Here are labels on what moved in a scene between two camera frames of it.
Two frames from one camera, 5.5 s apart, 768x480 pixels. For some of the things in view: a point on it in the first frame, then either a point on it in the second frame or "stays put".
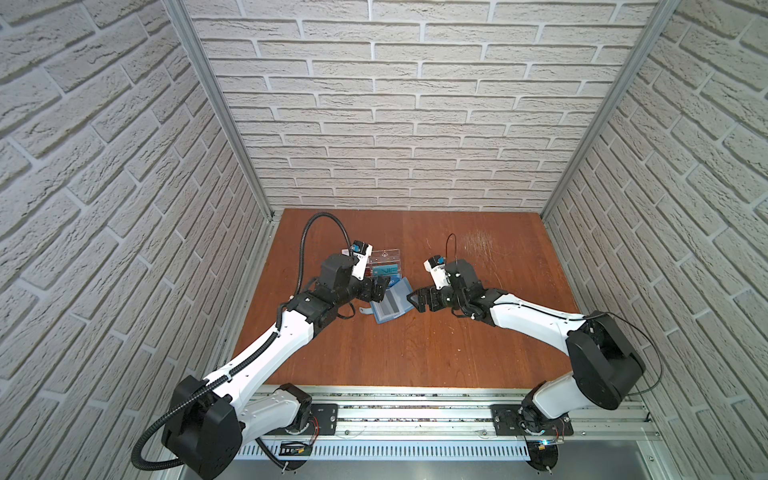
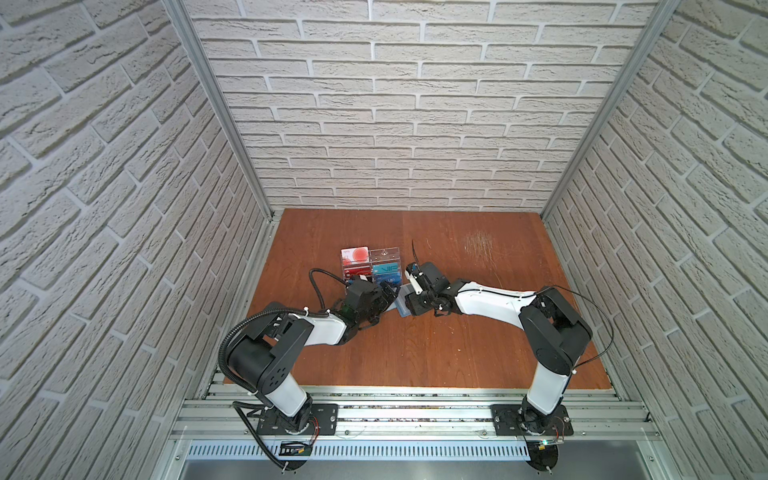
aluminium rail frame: x=453 y=413 stays put
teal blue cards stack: x=390 y=270 stays put
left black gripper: x=373 y=290 -> x=386 y=300
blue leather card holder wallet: x=393 y=304 stays put
